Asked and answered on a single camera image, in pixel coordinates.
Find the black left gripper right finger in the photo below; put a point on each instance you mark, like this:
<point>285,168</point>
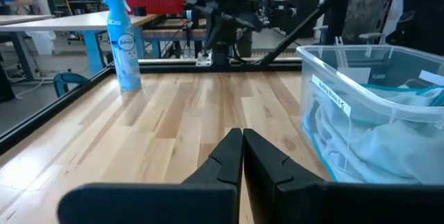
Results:
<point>295,203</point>

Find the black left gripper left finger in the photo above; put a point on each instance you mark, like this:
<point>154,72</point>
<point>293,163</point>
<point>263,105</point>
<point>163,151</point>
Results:
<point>194,203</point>

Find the pale green teal-edged towel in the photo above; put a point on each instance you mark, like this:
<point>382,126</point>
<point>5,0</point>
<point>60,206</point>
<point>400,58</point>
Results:
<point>381,154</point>
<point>426,95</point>

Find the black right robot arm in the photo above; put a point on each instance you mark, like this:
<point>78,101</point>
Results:
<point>236,5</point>

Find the white handwritten bin label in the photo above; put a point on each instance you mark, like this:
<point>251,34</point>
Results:
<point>331,95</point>

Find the clear plastic bin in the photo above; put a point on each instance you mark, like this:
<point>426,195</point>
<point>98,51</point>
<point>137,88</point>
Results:
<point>307,88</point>

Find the blue Febreze spray bottle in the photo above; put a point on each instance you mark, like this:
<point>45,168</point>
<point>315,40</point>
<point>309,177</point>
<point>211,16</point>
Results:
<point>125,61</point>

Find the wooden workbench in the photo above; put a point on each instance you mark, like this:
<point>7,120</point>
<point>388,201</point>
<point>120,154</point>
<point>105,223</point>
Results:
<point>173,34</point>

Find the black cup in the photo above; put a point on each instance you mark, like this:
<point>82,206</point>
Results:
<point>139,11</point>

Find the grey office chair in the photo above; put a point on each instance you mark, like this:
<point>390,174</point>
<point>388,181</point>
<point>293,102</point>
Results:
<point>364,12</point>

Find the red cabinet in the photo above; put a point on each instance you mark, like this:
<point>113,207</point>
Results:
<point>156,2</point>

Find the white waste bin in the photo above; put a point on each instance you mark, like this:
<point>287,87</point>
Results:
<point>41,43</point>

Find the white desk with blue legs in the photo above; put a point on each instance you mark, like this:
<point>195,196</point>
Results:
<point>69,21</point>

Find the grey-legged desk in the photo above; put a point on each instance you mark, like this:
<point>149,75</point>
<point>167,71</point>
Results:
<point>21,19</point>

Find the black aluminium table frame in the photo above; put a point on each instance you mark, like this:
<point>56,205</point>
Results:
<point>173,66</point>

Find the white metal corner bracket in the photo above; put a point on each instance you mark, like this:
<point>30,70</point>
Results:
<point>204,59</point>

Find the black diagonal frame strut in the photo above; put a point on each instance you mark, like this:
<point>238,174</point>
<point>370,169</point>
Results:
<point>298,30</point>

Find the black vertical frame post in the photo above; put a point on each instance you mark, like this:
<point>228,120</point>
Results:
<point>341,9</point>

